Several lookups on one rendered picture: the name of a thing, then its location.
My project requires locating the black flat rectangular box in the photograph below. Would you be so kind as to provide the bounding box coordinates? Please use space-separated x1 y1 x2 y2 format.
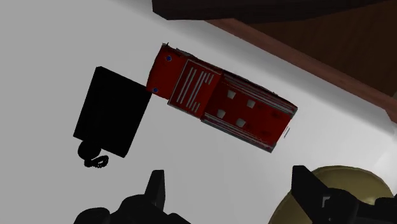
73 66 153 158

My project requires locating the red toy fire truck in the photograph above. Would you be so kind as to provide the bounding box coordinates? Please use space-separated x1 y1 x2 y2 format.
145 43 299 154

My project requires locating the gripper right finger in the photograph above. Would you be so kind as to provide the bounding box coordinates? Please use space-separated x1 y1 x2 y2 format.
291 165 397 224

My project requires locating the small black round corded object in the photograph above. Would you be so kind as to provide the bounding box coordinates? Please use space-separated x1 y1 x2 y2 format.
77 140 110 169

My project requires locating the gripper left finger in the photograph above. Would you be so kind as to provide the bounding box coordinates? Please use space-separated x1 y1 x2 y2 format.
73 169 174 224

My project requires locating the olive green bowl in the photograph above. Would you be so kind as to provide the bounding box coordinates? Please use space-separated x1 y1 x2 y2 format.
267 165 395 224

